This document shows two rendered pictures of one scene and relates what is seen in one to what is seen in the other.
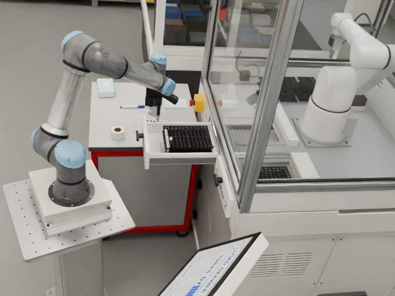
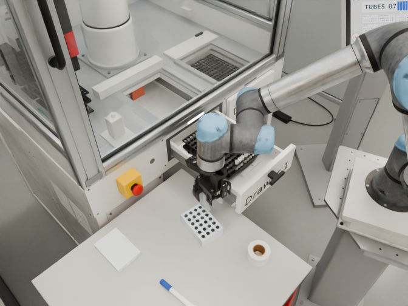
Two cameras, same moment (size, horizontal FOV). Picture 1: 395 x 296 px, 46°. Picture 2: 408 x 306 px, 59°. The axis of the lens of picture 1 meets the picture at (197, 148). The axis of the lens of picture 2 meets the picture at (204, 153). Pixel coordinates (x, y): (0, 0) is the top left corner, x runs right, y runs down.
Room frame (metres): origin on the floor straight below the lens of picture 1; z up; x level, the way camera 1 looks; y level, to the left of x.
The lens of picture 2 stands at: (2.35, 0.79, 1.80)
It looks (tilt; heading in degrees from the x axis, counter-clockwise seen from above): 46 degrees down; 237
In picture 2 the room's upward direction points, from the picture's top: straight up
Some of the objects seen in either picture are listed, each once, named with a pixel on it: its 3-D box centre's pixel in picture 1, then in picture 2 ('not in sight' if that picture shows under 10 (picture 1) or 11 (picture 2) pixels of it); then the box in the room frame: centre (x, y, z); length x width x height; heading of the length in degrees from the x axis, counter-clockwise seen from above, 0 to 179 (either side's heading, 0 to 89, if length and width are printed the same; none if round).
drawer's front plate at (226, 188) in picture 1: (223, 185); (251, 95); (1.52, -0.13, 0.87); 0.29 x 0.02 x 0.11; 13
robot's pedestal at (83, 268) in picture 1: (77, 259); (354, 254); (1.40, 0.50, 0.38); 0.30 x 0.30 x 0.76; 33
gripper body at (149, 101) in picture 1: (154, 93); (212, 178); (1.97, 0.25, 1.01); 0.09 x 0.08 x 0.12; 93
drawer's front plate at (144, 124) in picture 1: (145, 141); (266, 178); (1.76, 0.25, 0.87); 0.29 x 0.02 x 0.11; 13
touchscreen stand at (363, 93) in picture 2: not in sight; (361, 114); (0.79, -0.03, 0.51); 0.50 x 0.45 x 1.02; 61
